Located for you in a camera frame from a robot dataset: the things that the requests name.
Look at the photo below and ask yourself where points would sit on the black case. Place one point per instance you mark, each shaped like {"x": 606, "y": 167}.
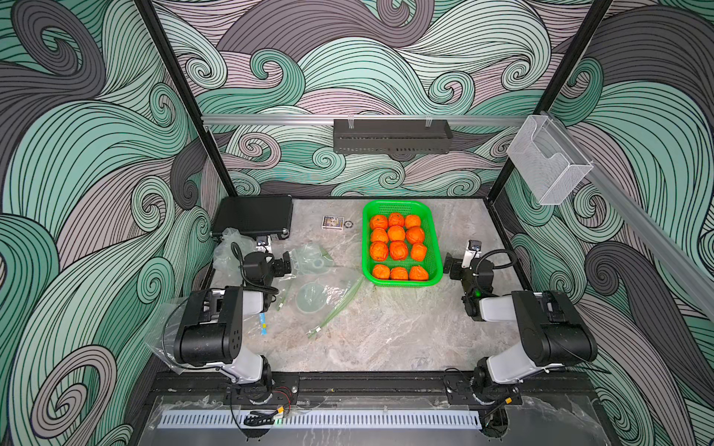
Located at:
{"x": 255, "y": 216}

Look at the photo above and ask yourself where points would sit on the black wall tray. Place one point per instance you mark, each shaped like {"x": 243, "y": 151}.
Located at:
{"x": 401, "y": 139}

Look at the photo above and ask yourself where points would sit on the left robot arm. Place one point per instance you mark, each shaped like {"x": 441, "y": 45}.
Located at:
{"x": 210, "y": 331}

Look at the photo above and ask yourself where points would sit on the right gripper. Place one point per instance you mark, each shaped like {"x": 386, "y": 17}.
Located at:
{"x": 456, "y": 266}

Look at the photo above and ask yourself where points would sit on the blue-zip clear bag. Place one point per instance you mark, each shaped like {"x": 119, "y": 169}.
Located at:
{"x": 205, "y": 331}

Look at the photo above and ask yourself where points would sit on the green plastic basket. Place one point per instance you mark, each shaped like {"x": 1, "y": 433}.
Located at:
{"x": 432, "y": 262}

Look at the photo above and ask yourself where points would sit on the eleventh orange taken out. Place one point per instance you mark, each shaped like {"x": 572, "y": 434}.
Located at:
{"x": 399, "y": 274}

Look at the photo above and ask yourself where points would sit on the white slotted cable duct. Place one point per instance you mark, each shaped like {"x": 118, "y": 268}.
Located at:
{"x": 326, "y": 419}

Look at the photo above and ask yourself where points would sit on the twelfth orange taken out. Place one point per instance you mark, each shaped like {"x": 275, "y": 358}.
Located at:
{"x": 418, "y": 274}

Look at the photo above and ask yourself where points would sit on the clear acrylic wall holder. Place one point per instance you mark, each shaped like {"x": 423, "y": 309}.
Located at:
{"x": 548, "y": 159}

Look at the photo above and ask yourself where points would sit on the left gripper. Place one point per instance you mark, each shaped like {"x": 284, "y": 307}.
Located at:
{"x": 277, "y": 265}

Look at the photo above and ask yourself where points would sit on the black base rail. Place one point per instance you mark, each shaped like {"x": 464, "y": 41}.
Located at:
{"x": 457, "y": 387}

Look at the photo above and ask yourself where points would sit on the small card box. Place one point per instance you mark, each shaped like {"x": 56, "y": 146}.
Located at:
{"x": 333, "y": 223}

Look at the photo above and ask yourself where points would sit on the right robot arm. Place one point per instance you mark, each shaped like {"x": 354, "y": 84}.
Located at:
{"x": 552, "y": 334}

